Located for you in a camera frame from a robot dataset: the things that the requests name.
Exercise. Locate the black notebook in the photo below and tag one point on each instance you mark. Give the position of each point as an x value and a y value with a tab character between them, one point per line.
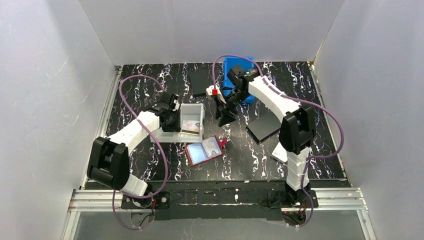
263	127

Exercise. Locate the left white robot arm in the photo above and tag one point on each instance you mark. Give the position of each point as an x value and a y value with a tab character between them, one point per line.
109	161

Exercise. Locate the aluminium frame rail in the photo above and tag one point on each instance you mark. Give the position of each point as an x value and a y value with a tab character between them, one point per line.
329	199

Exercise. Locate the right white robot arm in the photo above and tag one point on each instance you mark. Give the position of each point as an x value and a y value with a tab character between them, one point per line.
297	130

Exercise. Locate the white card holder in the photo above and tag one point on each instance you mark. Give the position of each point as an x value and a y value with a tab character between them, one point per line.
279	153

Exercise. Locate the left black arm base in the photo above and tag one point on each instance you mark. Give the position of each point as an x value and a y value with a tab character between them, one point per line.
161	201

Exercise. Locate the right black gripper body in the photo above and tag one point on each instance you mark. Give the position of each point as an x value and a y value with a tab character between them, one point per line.
224	104

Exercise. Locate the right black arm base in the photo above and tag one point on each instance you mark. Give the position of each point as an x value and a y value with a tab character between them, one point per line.
296	206

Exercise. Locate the blue plastic bin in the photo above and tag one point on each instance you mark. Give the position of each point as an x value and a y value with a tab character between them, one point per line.
233	67

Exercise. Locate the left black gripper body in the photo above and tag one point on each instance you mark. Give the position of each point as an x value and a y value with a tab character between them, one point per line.
171	120

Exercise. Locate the white divided tray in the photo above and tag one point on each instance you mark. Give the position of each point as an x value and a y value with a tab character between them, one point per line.
188	111

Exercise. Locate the red card holder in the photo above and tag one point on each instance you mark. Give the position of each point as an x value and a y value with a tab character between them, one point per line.
209	149

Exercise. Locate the orange credit card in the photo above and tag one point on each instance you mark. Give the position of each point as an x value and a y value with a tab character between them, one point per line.
190	132

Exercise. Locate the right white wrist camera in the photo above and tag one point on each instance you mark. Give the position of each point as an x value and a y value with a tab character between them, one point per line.
212	92

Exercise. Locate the black foam pad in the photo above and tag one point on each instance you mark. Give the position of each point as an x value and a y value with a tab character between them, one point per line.
199	80

